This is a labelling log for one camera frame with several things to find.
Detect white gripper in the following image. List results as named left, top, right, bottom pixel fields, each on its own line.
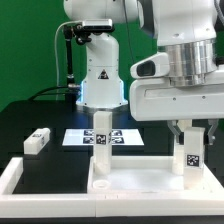
left=129, top=70, right=224, bottom=145

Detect white desk tabletop tray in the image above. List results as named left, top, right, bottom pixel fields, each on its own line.
left=87, top=156, right=223, bottom=197

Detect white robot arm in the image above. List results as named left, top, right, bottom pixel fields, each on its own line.
left=64, top=0, right=224, bottom=144

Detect white U-shaped fence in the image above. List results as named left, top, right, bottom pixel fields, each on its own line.
left=0, top=158, right=224, bottom=218

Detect white marker base plate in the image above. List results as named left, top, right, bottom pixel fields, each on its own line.
left=62, top=129, right=143, bottom=146

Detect silver camera on mount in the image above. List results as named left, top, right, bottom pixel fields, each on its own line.
left=82, top=19, right=113, bottom=32

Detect black cables on table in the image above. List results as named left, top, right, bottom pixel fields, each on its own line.
left=27, top=85, right=70, bottom=102

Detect grey camera cable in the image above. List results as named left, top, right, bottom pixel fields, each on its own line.
left=54, top=20, right=84, bottom=88

